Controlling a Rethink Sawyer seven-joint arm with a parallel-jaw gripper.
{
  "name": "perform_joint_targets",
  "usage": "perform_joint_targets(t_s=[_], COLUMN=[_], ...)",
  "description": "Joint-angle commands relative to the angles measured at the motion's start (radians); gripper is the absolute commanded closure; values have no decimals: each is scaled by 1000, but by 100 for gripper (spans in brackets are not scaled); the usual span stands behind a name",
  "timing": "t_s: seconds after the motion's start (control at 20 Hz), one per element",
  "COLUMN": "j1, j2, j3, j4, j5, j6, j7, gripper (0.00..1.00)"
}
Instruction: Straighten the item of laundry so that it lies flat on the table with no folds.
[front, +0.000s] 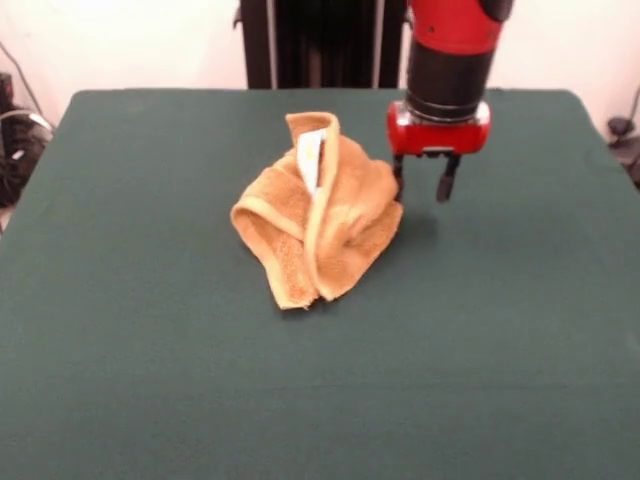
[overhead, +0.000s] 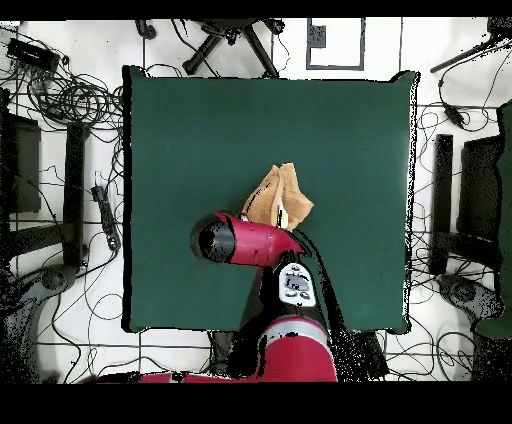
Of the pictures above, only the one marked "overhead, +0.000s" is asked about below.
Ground tan terry towel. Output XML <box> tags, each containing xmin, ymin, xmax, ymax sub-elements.
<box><xmin>240</xmin><ymin>161</ymin><xmax>315</xmax><ymax>233</ymax></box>

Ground dark green table cloth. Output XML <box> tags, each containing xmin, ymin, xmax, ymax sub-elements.
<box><xmin>121</xmin><ymin>65</ymin><xmax>421</xmax><ymax>335</ymax></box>

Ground black power strip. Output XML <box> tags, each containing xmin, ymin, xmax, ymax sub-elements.
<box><xmin>90</xmin><ymin>184</ymin><xmax>122</xmax><ymax>252</ymax></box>

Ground black office chair base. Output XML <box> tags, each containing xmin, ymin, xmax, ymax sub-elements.
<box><xmin>134</xmin><ymin>17</ymin><xmax>287</xmax><ymax>79</ymax></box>

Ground black metal stand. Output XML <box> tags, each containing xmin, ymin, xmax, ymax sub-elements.
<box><xmin>7</xmin><ymin>121</ymin><xmax>90</xmax><ymax>269</ymax></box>
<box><xmin>428</xmin><ymin>133</ymin><xmax>501</xmax><ymax>277</ymax></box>

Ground grey floor outlet plate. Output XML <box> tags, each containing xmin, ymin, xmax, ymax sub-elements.
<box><xmin>307</xmin><ymin>24</ymin><xmax>327</xmax><ymax>49</ymax></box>

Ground grey chair base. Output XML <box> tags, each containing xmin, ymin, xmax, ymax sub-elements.
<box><xmin>435</xmin><ymin>273</ymin><xmax>505</xmax><ymax>321</ymax></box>
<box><xmin>0</xmin><ymin>263</ymin><xmax>79</xmax><ymax>383</ymax></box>

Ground black power adapter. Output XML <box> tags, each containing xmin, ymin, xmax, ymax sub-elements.
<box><xmin>442</xmin><ymin>102</ymin><xmax>466</xmax><ymax>129</ymax></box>

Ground dark box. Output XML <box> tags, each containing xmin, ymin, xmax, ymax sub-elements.
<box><xmin>0</xmin><ymin>113</ymin><xmax>42</xmax><ymax>215</ymax></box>
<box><xmin>457</xmin><ymin>135</ymin><xmax>503</xmax><ymax>241</ymax></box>

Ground black tripod leg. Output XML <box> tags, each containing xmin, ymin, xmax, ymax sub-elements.
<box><xmin>429</xmin><ymin>17</ymin><xmax>512</xmax><ymax>74</ymax></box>

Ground black electronics box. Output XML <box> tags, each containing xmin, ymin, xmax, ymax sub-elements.
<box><xmin>5</xmin><ymin>37</ymin><xmax>61</xmax><ymax>73</ymax></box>

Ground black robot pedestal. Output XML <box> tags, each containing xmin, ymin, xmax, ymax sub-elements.
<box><xmin>207</xmin><ymin>329</ymin><xmax>265</xmax><ymax>379</ymax></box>

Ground tangled black cables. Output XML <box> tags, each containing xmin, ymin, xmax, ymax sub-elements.
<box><xmin>0</xmin><ymin>67</ymin><xmax>125</xmax><ymax>133</ymax></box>

